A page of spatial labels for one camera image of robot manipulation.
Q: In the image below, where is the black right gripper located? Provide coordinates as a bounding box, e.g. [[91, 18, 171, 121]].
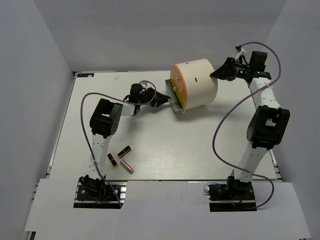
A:
[[210, 57, 252, 82]]

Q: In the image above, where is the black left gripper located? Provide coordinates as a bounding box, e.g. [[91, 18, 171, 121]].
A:
[[137, 86, 169, 108]]

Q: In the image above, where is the mint green drawer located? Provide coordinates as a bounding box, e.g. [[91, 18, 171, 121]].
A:
[[165, 79, 185, 113]]

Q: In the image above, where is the cream round drawer organizer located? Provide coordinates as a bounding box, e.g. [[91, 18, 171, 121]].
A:
[[176, 58, 218, 110]]

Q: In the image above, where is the copper black lipstick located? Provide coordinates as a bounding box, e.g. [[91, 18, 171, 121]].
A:
[[117, 145, 132, 159]]

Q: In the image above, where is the rose gold lipstick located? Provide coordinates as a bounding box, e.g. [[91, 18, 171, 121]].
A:
[[120, 160, 134, 174]]

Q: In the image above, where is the black gold lipstick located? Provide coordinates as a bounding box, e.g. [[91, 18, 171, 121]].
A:
[[107, 153, 118, 169]]

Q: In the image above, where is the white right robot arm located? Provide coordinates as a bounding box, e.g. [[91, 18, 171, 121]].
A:
[[210, 51, 290, 183]]

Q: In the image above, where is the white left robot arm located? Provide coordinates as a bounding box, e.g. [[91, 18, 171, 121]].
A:
[[80, 82, 170, 182]]

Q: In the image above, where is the blue table sticker left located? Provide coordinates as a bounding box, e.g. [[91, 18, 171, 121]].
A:
[[77, 73, 95, 78]]

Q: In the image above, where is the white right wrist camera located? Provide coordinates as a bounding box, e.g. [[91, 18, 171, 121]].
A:
[[235, 45, 246, 61]]

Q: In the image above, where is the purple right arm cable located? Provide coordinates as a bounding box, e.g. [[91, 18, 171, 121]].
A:
[[203, 41, 281, 209]]

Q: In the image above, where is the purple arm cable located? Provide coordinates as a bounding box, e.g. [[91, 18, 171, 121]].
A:
[[79, 80, 158, 209], [203, 41, 281, 209]]

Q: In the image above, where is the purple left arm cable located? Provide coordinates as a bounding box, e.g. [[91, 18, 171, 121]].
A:
[[79, 80, 158, 209]]

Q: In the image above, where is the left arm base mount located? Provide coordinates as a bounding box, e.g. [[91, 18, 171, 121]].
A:
[[73, 176, 127, 210]]

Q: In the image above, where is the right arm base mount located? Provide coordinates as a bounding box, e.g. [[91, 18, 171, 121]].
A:
[[203, 182, 257, 213]]

